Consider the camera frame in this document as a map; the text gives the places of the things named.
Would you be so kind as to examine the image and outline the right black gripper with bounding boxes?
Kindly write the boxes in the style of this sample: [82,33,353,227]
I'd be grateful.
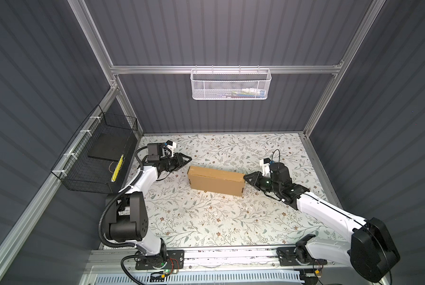
[243,171,280,195]

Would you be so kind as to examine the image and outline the brown cardboard box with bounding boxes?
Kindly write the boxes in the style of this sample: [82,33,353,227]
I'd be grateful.
[187,166,245,197]

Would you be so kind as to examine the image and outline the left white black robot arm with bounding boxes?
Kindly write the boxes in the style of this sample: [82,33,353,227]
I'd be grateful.
[98,140,192,257]

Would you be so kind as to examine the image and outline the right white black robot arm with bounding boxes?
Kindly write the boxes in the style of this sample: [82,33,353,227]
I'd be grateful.
[243,158,401,283]

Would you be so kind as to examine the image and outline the yellow marker pen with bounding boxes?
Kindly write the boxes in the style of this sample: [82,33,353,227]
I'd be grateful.
[111,155,124,183]

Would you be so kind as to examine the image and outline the black foam pad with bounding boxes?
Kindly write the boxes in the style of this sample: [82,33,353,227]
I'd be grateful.
[87,134,131,162]

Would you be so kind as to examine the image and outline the pens in white basket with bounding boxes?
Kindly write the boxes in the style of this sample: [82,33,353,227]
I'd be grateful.
[219,88,267,100]

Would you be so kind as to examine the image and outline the black corrugated cable conduit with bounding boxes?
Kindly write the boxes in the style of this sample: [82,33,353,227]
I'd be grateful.
[97,145,149,285]

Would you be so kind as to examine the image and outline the white wire mesh basket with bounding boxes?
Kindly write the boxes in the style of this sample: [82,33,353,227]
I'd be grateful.
[190,68,272,100]

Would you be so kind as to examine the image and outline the black wire basket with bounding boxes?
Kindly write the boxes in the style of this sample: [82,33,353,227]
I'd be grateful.
[52,107,138,194]

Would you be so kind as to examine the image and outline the aluminium mounting rail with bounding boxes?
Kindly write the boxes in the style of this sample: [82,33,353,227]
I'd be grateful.
[83,243,377,275]

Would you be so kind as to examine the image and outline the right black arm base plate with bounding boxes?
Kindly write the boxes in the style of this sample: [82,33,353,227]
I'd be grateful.
[276,246,328,267]

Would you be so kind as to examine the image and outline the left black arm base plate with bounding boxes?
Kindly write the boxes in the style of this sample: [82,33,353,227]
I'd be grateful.
[135,250,185,270]

